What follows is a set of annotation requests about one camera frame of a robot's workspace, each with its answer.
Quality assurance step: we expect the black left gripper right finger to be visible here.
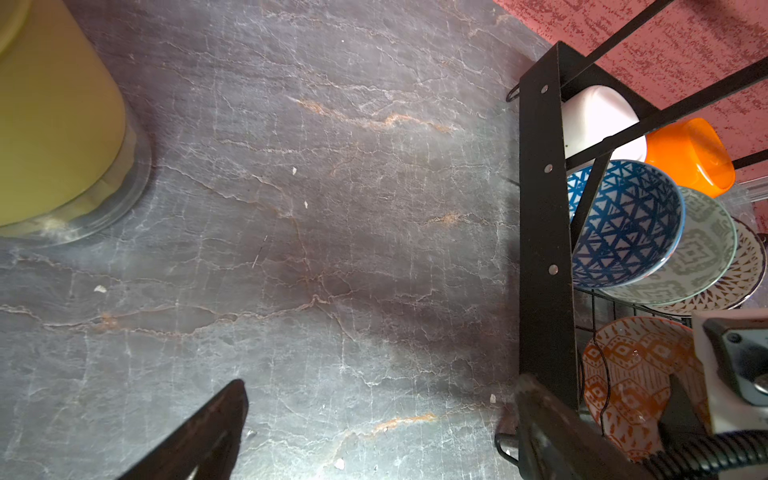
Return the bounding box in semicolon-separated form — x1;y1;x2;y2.
515;374;652;479

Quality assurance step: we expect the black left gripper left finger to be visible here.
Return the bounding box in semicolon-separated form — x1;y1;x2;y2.
121;379;249;479

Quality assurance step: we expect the patterned bowl stack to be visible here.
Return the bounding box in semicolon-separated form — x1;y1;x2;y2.
582;316;711;461

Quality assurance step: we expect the blue triangle pattern bowl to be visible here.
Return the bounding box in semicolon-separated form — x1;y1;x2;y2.
572;160;686;289

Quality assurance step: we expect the green geometric pattern bowl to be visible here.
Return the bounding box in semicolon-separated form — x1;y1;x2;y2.
601;187;738;305

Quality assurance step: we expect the red white sunburst bowl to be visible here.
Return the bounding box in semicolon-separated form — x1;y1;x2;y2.
644;218;767;317

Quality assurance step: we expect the orange plastic bowl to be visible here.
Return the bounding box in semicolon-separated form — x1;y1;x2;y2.
646;118;736;198

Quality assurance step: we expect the white ceramic bowl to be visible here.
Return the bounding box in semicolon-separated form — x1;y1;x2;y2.
561;85;639;158

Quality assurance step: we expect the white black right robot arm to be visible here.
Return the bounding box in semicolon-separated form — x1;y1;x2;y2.
641;430;767;479

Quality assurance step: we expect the yellow-green pen cup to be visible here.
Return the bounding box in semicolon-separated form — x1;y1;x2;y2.
1;1;152;250

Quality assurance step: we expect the black wire dish rack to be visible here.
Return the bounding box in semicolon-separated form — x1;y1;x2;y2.
494;0;768;469

